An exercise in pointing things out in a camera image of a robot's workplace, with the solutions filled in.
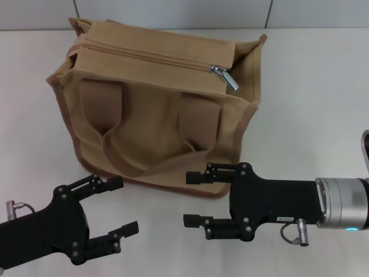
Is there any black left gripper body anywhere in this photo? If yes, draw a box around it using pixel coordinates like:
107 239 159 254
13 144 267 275
0 189 91 269

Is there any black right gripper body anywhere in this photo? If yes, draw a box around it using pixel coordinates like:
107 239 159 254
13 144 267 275
229 162 328 243

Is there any khaki canvas food bag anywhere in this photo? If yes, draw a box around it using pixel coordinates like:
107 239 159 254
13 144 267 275
47 17 269 200

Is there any silver metal zipper pull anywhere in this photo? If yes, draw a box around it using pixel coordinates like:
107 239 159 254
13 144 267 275
208 65 240 92

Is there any left gripper cable with plug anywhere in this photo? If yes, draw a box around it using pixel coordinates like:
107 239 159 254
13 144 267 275
6 199 36 222

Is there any gripper cable with plug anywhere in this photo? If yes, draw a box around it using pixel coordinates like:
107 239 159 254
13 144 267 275
6 199 36 222
280 218 310 247

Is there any right gripper cable with plug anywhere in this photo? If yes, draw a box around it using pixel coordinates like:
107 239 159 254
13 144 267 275
280 218 310 247

